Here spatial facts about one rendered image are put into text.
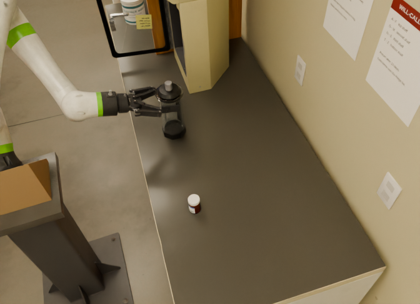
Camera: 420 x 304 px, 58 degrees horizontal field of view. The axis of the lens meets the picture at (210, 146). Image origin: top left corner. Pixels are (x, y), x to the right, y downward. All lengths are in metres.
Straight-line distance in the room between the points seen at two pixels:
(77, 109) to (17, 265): 1.47
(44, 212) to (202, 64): 0.91
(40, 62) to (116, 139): 1.55
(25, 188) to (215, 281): 0.76
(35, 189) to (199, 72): 0.86
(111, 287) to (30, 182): 1.06
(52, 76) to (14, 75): 2.46
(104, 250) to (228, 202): 1.22
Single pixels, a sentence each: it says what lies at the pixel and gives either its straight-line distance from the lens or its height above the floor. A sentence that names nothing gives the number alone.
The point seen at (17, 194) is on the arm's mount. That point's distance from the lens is 1.56.
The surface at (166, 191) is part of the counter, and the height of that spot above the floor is 0.94.
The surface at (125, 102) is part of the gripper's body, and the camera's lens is 1.45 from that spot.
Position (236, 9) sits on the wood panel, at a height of 1.12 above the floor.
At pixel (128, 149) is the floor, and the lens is 2.93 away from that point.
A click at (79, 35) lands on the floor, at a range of 4.29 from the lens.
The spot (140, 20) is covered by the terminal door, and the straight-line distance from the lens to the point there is 1.96.
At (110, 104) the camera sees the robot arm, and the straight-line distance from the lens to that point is 1.43.
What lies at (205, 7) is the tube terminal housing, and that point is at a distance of 1.62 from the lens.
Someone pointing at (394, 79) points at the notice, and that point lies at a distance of 1.16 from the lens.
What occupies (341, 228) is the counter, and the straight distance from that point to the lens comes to 1.45.
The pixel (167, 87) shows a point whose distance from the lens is 1.46.
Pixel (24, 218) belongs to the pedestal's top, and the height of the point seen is 0.94.
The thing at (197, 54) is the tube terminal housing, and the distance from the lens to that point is 1.73.
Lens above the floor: 2.17
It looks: 49 degrees down
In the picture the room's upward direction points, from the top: 4 degrees counter-clockwise
